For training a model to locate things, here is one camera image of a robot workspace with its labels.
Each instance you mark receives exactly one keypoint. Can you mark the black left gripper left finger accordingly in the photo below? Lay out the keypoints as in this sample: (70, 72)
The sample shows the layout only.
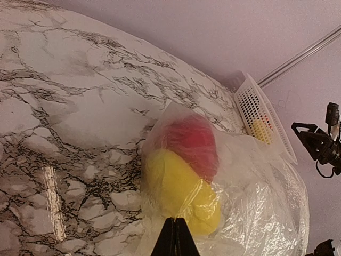
(165, 244)

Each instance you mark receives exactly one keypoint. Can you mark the fake yellow lemon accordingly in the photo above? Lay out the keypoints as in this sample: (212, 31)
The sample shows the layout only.
(261, 132)

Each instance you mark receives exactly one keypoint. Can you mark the clear zip top bag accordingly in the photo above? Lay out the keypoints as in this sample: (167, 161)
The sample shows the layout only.
(263, 200)

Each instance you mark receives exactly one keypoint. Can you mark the white perforated plastic basket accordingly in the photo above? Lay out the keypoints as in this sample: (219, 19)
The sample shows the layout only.
(252, 104)

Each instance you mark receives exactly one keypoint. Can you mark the fake red apple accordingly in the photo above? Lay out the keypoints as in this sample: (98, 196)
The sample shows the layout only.
(192, 139)

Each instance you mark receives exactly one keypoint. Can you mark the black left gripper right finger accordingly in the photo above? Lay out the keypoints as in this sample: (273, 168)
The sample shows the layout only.
(184, 243)

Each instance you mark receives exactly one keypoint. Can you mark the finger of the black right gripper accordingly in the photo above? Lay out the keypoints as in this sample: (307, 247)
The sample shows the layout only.
(312, 138)

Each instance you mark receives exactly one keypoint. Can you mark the fake yellow banana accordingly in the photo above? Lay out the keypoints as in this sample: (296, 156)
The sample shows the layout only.
(179, 192)

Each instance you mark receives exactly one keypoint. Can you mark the aluminium corner post right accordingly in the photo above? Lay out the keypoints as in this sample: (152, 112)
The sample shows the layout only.
(300, 57)

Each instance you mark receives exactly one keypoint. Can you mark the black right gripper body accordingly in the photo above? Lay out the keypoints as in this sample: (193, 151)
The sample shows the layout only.
(329, 149)

